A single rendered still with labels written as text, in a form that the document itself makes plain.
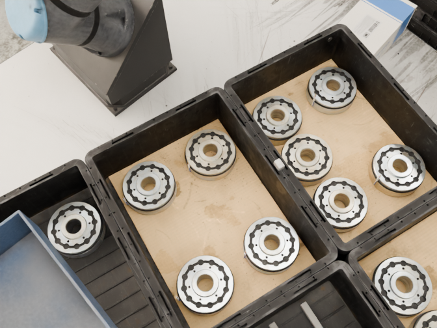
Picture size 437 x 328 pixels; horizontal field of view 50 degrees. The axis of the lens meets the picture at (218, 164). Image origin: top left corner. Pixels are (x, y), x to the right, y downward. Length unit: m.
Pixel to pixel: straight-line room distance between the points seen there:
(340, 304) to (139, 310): 0.36
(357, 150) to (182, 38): 0.57
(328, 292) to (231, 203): 0.24
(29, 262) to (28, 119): 0.62
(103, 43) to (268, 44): 0.46
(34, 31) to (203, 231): 0.48
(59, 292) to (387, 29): 0.96
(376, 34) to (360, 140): 0.32
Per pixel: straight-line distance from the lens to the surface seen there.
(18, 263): 0.71
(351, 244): 0.83
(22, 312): 0.70
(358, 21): 1.26
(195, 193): 0.94
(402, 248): 0.97
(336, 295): 0.92
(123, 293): 0.91
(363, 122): 1.05
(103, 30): 1.02
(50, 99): 1.27
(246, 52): 1.28
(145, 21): 1.05
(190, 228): 0.92
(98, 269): 0.93
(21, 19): 0.96
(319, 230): 0.83
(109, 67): 1.11
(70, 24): 0.95
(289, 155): 0.95
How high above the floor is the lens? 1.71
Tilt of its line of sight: 66 degrees down
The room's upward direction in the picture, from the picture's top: 2 degrees counter-clockwise
